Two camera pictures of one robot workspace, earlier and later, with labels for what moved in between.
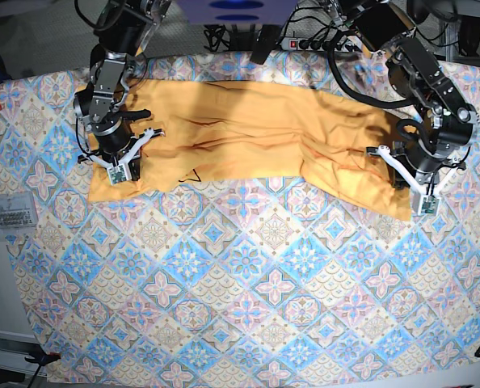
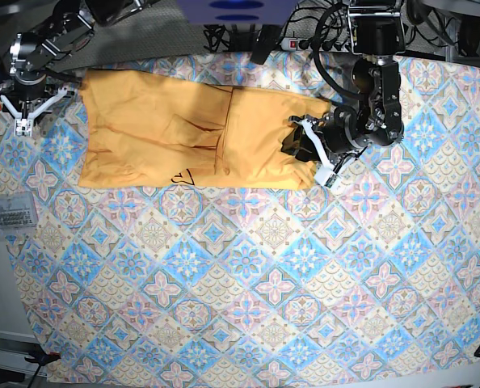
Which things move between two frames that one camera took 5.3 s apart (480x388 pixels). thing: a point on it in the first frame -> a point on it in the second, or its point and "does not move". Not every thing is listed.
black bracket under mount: [266, 42] does not move
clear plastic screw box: [14, 213] does not move
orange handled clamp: [40, 357] does not move
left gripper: [122, 150] -> [31, 97]
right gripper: [429, 183] -> [336, 133]
